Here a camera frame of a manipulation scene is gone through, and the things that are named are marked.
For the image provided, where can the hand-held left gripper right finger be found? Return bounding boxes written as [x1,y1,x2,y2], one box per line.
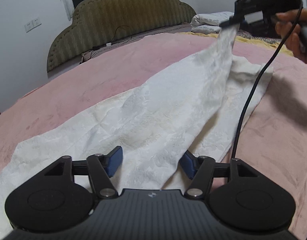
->
[178,150,259,199]

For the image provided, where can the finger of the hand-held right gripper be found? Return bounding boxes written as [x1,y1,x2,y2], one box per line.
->
[220,15,245,28]

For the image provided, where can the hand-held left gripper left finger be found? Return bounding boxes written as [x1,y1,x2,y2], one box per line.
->
[42,146,124,198]

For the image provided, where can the white patterned pants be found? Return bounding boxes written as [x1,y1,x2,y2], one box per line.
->
[0,20,274,233]

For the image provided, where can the person's right hand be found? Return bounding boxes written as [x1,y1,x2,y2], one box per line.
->
[275,7,307,63]

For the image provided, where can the yellow cloth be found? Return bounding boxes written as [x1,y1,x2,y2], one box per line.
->
[176,31,294,55]

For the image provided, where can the white folded quilt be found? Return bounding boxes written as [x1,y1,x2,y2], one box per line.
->
[191,11,235,34]

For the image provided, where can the dark patterned cloth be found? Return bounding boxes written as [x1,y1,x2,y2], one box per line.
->
[237,29,285,46]

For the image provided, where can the pink fleece blanket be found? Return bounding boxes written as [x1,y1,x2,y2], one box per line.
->
[0,31,307,240]

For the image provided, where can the olive padded headboard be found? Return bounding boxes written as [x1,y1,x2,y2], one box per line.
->
[47,0,197,73]

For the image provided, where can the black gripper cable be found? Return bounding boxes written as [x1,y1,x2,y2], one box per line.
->
[231,0,305,160]

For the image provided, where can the thin black charger cable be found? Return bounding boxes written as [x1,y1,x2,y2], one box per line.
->
[81,25,192,63]

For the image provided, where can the white window frame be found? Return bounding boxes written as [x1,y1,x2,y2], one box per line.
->
[58,0,75,22]

